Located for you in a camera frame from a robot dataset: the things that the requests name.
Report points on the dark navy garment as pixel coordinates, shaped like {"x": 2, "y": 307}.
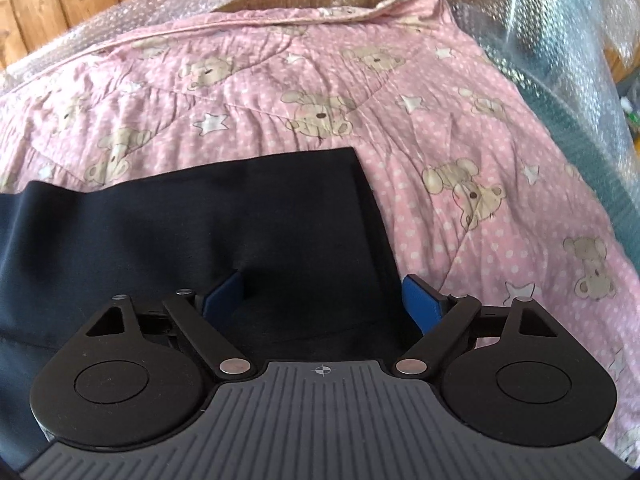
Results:
{"x": 302, "y": 231}

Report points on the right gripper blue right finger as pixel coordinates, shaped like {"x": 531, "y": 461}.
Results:
{"x": 461, "y": 337}

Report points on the teal knitted blanket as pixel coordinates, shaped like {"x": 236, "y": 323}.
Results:
{"x": 590, "y": 159}

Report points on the pink bear print quilt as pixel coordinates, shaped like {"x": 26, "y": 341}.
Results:
{"x": 476, "y": 193}

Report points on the clear bubble wrap sheet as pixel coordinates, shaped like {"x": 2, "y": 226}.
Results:
{"x": 577, "y": 49}

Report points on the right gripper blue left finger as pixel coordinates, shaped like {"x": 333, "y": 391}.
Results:
{"x": 171, "y": 337}

